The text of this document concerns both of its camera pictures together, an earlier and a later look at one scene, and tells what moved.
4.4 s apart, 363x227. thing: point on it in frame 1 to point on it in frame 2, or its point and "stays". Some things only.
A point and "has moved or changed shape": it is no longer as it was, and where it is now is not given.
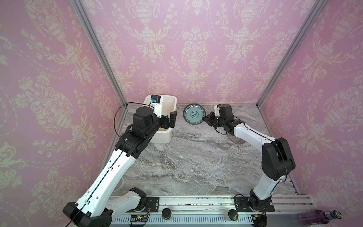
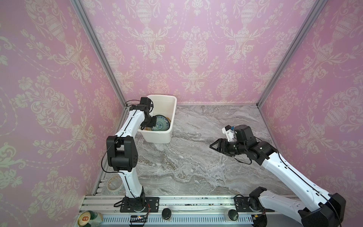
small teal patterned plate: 193,113 has moved or changed shape
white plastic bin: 168,105 stays
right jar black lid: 233,214 stays
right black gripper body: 216,121 to 232,148
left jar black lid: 166,213 stays
